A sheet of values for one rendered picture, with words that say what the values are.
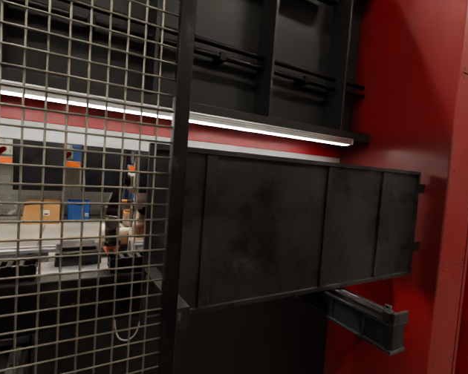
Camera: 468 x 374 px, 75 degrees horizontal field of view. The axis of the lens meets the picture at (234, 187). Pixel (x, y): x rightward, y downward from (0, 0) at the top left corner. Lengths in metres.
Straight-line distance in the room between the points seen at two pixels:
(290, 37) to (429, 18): 0.59
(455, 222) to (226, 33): 1.26
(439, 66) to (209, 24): 0.97
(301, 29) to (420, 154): 0.79
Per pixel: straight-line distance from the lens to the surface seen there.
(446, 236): 1.56
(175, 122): 0.50
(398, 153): 1.61
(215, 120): 1.12
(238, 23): 1.44
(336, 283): 1.19
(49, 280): 0.86
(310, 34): 1.67
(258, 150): 1.45
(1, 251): 1.27
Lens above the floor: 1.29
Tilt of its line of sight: 3 degrees down
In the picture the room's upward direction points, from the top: 4 degrees clockwise
